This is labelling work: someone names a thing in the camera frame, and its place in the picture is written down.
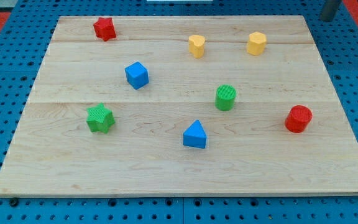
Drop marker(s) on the yellow hexagon block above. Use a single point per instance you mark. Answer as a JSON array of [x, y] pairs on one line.
[[256, 43]]

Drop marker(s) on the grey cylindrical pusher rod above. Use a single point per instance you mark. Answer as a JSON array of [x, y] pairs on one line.
[[329, 10]]

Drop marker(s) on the red star block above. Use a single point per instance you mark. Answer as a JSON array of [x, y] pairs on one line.
[[104, 28]]

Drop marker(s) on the yellow heart block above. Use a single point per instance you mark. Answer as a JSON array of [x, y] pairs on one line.
[[196, 45]]

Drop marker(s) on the green cylinder block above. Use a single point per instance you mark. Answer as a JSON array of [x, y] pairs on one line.
[[225, 97]]

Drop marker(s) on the wooden board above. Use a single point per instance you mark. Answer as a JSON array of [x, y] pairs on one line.
[[249, 151]]

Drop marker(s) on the red cylinder block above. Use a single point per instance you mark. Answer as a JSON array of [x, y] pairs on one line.
[[298, 118]]

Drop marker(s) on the blue triangle block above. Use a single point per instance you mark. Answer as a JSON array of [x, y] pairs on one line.
[[195, 136]]

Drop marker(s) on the blue cube block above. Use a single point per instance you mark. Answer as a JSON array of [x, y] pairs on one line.
[[137, 75]]

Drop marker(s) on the green star block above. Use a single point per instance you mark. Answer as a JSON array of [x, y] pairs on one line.
[[99, 119]]

